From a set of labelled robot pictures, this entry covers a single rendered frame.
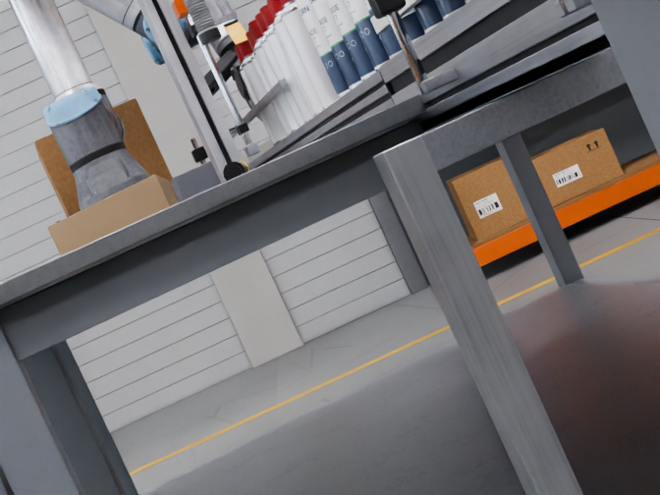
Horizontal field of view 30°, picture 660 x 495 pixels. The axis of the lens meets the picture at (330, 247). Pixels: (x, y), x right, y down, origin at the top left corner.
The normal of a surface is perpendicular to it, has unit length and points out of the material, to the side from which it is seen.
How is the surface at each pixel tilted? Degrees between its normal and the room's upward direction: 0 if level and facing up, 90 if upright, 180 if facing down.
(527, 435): 90
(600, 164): 90
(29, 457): 90
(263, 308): 90
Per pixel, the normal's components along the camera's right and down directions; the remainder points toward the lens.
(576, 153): 0.00, 0.06
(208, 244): 0.20, -0.04
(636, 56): -0.89, 0.42
